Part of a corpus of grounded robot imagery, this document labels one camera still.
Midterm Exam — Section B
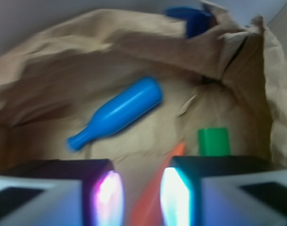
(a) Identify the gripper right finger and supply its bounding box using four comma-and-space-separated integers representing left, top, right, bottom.
160, 156, 287, 226

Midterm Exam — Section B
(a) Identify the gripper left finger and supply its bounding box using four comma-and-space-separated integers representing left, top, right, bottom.
0, 159, 124, 226

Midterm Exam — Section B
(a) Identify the green rectangular block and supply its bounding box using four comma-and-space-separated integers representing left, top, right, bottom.
198, 128, 231, 156

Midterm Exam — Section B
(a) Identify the orange toy carrot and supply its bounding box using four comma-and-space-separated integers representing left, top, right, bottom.
128, 142, 186, 226

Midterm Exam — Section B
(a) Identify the blue toy bottle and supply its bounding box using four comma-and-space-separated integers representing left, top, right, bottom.
67, 76, 163, 152

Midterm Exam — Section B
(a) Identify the brown paper bag tray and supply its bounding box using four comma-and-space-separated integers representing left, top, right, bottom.
0, 0, 287, 186

